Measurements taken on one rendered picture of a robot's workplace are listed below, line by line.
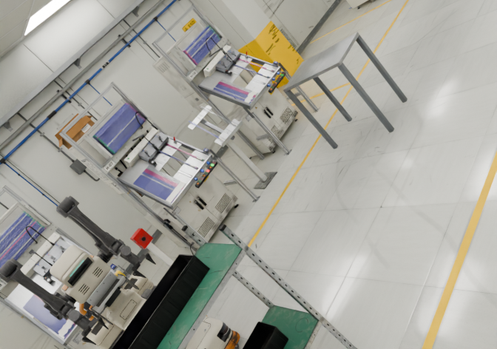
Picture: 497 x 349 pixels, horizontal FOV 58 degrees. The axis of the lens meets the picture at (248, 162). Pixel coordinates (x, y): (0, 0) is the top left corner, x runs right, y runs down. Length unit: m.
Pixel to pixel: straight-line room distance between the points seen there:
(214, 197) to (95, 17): 3.18
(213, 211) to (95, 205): 1.86
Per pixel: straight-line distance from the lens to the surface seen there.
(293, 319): 2.62
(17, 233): 4.46
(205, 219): 4.85
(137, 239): 4.35
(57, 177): 6.07
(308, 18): 8.83
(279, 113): 5.59
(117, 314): 3.07
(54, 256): 4.42
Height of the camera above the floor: 1.90
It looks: 19 degrees down
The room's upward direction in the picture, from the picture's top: 44 degrees counter-clockwise
